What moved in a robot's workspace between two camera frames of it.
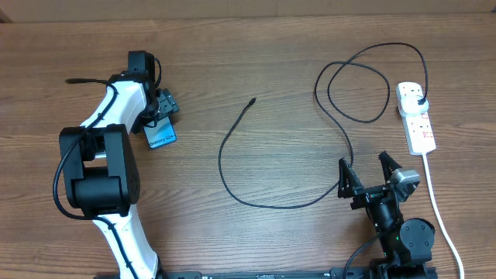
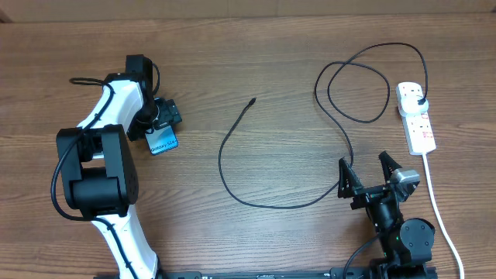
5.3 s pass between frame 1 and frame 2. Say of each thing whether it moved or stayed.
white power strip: stayed
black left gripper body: moved
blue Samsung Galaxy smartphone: moved
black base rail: stayed
